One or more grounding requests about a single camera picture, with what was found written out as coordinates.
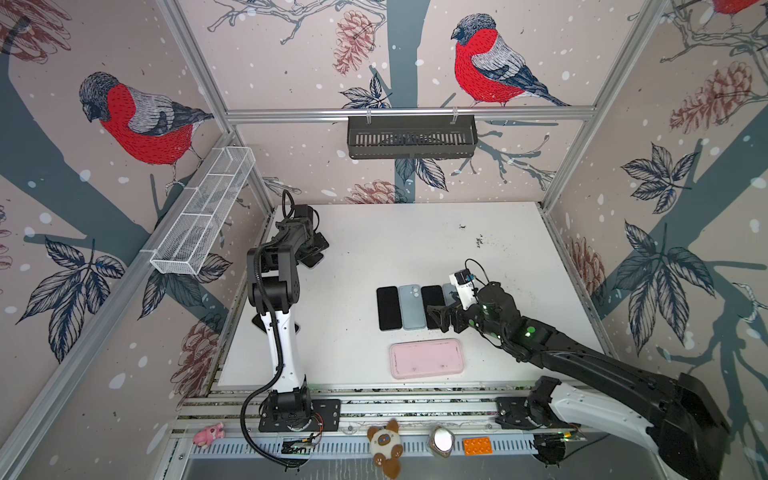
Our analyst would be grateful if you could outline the light blue phone case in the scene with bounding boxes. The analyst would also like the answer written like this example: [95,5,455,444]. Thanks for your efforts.
[441,283,460,306]
[398,284,427,330]

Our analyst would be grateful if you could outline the blue phone black screen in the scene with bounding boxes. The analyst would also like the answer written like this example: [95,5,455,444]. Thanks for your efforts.
[376,286,403,331]

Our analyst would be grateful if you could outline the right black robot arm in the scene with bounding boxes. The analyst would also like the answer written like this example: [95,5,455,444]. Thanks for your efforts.
[423,282,730,479]

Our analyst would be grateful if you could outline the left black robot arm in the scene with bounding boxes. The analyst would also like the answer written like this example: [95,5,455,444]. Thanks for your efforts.
[239,190,329,471]

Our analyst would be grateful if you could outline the pink phone case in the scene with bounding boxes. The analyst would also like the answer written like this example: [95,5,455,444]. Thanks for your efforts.
[389,338,464,380]

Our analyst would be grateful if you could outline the orange block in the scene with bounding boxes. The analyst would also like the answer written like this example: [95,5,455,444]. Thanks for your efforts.
[462,437,493,456]

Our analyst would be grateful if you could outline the brown white plush toy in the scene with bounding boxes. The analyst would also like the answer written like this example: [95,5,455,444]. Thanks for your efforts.
[367,419,404,479]

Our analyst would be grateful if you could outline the pink pig toy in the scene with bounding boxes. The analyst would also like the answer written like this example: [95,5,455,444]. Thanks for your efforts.
[193,423,226,449]

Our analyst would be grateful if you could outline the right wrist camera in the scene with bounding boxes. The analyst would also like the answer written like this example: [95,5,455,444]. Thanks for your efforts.
[449,268,477,310]

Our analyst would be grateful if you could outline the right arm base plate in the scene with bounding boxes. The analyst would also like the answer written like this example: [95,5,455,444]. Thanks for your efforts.
[495,396,577,431]

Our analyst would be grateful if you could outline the black wire wall basket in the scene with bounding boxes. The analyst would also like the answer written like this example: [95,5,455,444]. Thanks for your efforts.
[347,115,478,160]

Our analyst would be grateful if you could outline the white wire wall basket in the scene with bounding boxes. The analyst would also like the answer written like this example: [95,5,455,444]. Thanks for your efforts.
[150,146,255,275]

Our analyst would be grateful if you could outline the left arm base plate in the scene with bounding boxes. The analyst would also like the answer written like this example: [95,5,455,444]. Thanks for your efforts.
[258,399,341,433]

